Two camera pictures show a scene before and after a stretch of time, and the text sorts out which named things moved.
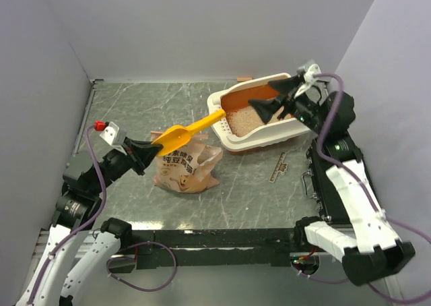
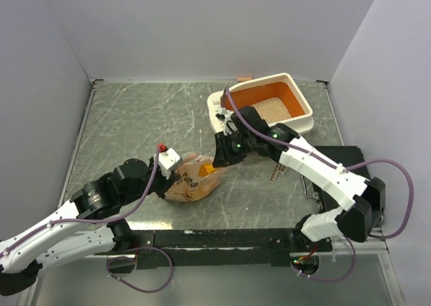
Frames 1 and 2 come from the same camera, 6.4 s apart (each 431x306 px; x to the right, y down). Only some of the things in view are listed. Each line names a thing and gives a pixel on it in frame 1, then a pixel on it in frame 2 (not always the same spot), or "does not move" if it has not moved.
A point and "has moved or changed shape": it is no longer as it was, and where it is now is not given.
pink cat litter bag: (190, 169) has moved or changed shape
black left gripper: (140, 153) -> (166, 183)
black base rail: (215, 249) does not move
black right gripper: (269, 108) -> (223, 157)
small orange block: (243, 79) does not move
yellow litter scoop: (178, 137) -> (206, 169)
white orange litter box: (242, 129) does not move
